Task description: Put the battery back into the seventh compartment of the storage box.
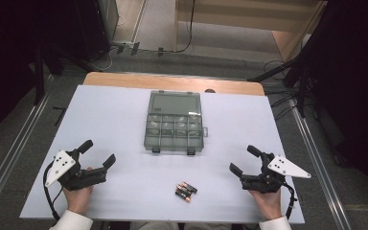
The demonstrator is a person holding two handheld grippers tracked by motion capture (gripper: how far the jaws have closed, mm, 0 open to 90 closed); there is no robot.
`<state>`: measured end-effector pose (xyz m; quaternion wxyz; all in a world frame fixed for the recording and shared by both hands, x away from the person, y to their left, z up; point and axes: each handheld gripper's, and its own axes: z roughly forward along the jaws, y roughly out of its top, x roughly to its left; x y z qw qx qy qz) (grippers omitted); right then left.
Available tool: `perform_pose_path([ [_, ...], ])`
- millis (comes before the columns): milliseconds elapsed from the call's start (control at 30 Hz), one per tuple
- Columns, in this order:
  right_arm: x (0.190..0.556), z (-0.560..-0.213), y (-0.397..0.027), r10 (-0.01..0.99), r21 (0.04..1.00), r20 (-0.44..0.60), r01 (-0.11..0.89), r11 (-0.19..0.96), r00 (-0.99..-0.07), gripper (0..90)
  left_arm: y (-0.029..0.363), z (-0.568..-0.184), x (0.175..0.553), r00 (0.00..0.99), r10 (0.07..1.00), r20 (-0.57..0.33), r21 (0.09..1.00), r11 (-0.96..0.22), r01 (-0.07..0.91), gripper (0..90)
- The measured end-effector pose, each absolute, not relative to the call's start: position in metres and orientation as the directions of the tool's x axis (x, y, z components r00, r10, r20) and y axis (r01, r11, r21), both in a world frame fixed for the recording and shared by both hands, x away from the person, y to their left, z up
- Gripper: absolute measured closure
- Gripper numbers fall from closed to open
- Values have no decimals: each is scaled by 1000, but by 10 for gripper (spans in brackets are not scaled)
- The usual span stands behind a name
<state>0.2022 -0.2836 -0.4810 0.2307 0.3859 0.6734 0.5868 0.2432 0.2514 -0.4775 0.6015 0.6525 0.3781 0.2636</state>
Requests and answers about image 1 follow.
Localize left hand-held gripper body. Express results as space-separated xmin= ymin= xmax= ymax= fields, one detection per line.
xmin=44 ymin=148 xmax=108 ymax=192

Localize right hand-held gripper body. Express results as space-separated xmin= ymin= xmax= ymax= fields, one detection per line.
xmin=240 ymin=152 xmax=312 ymax=195

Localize clear grey compartment organizer box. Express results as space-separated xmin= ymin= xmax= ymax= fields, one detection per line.
xmin=143 ymin=90 xmax=210 ymax=156

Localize person's left hand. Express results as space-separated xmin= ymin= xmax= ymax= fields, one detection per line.
xmin=62 ymin=166 xmax=95 ymax=216

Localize person's right hand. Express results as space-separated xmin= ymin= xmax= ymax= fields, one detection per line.
xmin=248 ymin=187 xmax=283 ymax=221

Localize white board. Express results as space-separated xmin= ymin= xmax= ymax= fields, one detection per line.
xmin=19 ymin=84 xmax=306 ymax=224

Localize black tripod stand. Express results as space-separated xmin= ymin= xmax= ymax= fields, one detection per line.
xmin=247 ymin=0 xmax=334 ymax=119

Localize black metal stand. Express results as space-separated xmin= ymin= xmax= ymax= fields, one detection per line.
xmin=33 ymin=39 xmax=94 ymax=106

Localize wooden table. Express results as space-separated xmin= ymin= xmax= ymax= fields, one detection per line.
xmin=82 ymin=71 xmax=265 ymax=97

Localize black cabinet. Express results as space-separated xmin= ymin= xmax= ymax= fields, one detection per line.
xmin=75 ymin=0 xmax=120 ymax=62

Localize dark curtain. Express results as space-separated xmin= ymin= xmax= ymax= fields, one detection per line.
xmin=0 ymin=0 xmax=80 ymax=147
xmin=310 ymin=0 xmax=368 ymax=210

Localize light wooden furniture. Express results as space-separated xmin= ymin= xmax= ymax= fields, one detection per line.
xmin=172 ymin=0 xmax=329 ymax=63

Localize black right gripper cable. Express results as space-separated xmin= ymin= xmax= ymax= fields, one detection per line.
xmin=284 ymin=181 xmax=298 ymax=220

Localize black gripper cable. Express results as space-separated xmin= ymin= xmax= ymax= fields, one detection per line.
xmin=284 ymin=181 xmax=298 ymax=220
xmin=43 ymin=161 xmax=65 ymax=221

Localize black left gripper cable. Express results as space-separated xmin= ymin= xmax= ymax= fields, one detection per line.
xmin=43 ymin=161 xmax=65 ymax=221

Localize metal floor rail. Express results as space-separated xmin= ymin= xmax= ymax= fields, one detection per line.
xmin=287 ymin=95 xmax=353 ymax=230
xmin=0 ymin=76 xmax=56 ymax=216

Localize black floor cables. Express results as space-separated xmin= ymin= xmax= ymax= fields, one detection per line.
xmin=263 ymin=59 xmax=302 ymax=122

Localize white floor cable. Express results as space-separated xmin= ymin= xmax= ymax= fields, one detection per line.
xmin=88 ymin=13 xmax=127 ymax=72

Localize black hanging cable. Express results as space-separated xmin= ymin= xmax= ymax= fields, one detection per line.
xmin=157 ymin=0 xmax=196 ymax=58

